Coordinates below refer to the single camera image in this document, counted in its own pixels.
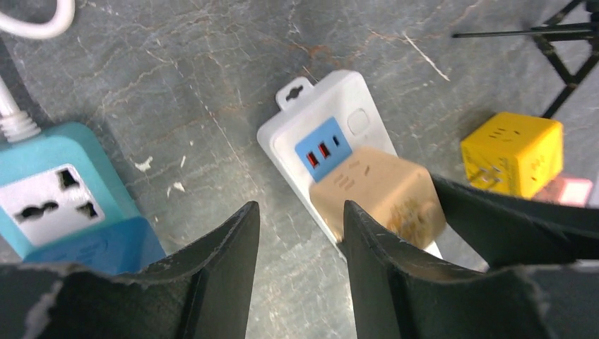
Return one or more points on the black tripod stand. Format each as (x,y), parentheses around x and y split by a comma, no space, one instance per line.
(551,31)

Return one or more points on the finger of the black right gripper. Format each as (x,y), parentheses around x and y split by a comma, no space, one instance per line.
(507,231)

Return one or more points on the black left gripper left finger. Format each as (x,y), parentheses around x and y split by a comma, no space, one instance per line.
(201,291)

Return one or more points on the white power strip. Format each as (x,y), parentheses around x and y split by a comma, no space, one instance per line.
(317,127)

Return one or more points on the pink cube socket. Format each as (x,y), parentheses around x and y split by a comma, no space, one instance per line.
(566,190)

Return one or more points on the dark blue cube socket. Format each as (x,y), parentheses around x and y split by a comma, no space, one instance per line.
(123,247)

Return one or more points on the beige dragon cube socket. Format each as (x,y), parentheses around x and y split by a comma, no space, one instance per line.
(397,193)

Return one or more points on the yellow cube socket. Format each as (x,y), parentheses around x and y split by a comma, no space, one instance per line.
(514,154)

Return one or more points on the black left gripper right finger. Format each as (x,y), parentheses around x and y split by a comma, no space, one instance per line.
(401,291)

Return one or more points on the teal power strip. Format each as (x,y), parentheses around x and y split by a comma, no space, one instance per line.
(58,184)

